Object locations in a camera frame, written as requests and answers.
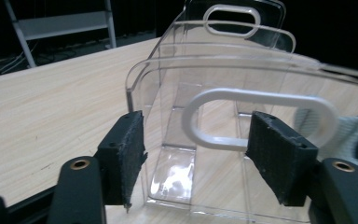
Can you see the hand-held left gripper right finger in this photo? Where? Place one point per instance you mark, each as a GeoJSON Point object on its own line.
{"type": "Point", "coordinates": [279, 155]}

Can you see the white metal table frame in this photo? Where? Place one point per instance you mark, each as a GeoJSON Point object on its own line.
{"type": "Point", "coordinates": [62, 25]}

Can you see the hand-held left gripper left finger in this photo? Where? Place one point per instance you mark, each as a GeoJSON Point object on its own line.
{"type": "Point", "coordinates": [122, 158]}

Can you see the clear plastic divided organizer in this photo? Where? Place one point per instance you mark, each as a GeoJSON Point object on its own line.
{"type": "Point", "coordinates": [217, 77]}

